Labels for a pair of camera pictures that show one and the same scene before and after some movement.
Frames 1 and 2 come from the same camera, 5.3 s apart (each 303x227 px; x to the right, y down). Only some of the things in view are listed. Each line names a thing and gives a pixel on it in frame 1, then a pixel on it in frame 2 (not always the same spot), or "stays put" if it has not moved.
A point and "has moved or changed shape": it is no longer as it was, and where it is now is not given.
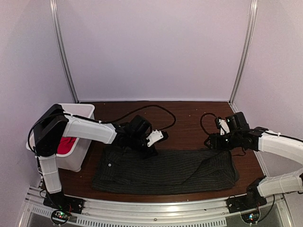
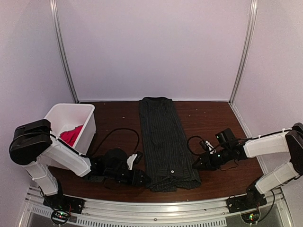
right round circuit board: (251, 217) stays put
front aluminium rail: (157, 213) stays put
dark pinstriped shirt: (125, 170) has moved or changed shape
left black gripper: (148, 154) -> (135, 179)
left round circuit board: (60, 217) stays put
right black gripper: (215, 143) -> (206, 160)
